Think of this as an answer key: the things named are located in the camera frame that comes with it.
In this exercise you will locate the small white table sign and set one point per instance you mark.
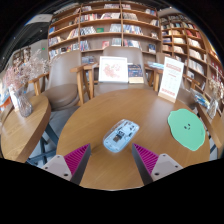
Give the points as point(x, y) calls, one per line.
point(13, 100)

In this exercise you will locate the white and red standing sign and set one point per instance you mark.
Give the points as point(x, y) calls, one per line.
point(171, 78)

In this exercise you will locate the wide wooden bookshelf unit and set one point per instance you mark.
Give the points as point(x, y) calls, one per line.
point(100, 30)

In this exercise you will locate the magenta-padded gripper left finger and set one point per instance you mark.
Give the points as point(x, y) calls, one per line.
point(58, 165)

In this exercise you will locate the curved wooden bookshelf unit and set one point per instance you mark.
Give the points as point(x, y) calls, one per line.
point(190, 43)

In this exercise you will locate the glass vase with pink flowers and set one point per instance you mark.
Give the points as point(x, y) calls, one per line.
point(24, 105)

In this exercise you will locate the green wavy-edged mouse pad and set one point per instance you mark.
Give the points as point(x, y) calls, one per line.
point(186, 133)

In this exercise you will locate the stack of books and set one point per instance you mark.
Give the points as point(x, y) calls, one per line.
point(200, 98)

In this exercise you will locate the white ceiling light panel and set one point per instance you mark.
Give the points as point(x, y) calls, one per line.
point(40, 19)

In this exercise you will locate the distant wooden bookshelf unit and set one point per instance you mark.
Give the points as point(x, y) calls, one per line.
point(20, 56)

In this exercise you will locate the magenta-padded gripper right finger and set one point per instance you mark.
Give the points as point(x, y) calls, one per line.
point(165, 165)

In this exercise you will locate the dark blue book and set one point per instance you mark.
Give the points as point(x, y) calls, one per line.
point(135, 73)

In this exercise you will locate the brown armchair with wooden arms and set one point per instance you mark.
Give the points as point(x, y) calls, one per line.
point(186, 95)
point(123, 51)
point(65, 73)

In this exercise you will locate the glass vase with white flowers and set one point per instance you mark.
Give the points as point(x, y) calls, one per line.
point(212, 108)

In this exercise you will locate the white framed floral picture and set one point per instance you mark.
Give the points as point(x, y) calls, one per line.
point(113, 69)

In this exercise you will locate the round wooden side table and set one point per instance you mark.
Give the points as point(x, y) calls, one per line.
point(216, 130)
point(23, 133)

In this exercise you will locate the transparent computer mouse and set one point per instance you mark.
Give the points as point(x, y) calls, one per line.
point(120, 136)

